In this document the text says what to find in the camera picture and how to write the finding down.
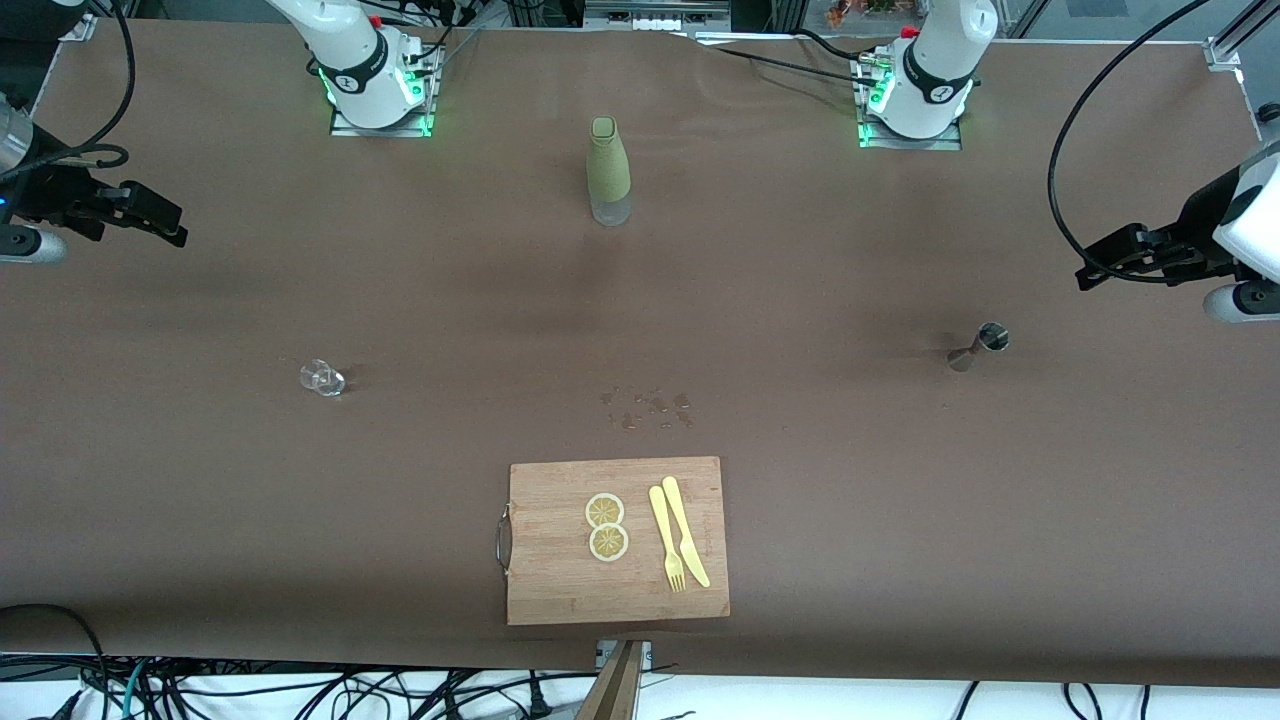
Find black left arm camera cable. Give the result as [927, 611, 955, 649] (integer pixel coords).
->
[1047, 0, 1213, 263]

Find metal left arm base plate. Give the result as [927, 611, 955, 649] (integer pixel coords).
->
[856, 55, 964, 152]

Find spilled liquid drops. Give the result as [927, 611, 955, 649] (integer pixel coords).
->
[599, 385, 695, 432]

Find teal floor cable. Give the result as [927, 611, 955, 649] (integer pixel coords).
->
[120, 658, 151, 720]

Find wooden cutting board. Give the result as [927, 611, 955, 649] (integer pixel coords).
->
[496, 456, 732, 628]

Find black looped floor cable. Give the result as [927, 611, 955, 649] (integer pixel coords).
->
[0, 602, 113, 720]

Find steel double-cone jigger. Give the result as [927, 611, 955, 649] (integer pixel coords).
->
[947, 322, 1011, 374]

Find wooden post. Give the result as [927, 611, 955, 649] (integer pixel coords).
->
[574, 640, 647, 720]

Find small clear glass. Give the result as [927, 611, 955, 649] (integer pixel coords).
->
[299, 358, 347, 398]

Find black base power cable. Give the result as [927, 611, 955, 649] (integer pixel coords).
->
[680, 28, 883, 93]

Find yellow plastic fork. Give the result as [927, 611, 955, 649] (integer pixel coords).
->
[648, 485, 688, 594]

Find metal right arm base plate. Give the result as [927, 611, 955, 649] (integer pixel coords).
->
[329, 44, 439, 139]

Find grey power strip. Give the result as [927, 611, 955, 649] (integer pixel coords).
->
[584, 0, 733, 31]

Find yellow plastic knife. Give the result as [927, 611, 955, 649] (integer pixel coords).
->
[661, 476, 712, 589]

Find green sleeved glass bottle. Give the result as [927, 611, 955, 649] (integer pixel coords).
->
[586, 116, 634, 228]

